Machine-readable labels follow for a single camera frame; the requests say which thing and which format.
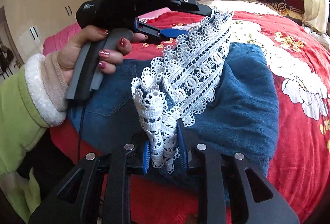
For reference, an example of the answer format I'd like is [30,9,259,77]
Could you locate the blue denim lace-hem pants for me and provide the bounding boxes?
[68,12,279,189]

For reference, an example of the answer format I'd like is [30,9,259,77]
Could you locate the green sleeve left forearm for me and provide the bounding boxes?
[1,51,77,222]

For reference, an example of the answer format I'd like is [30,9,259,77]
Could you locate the left hand red nails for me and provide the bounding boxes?
[57,25,149,85]

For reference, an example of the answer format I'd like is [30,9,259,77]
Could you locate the pink rolled blanket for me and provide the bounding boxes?
[42,0,196,56]

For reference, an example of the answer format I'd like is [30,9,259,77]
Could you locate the hanging bags on door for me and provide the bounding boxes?
[0,41,21,80]

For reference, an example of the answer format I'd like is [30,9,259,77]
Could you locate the red floral bed cover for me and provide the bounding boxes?
[50,0,329,223]

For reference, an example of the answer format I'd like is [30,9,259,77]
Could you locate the cream curtain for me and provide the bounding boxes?
[303,0,329,34]

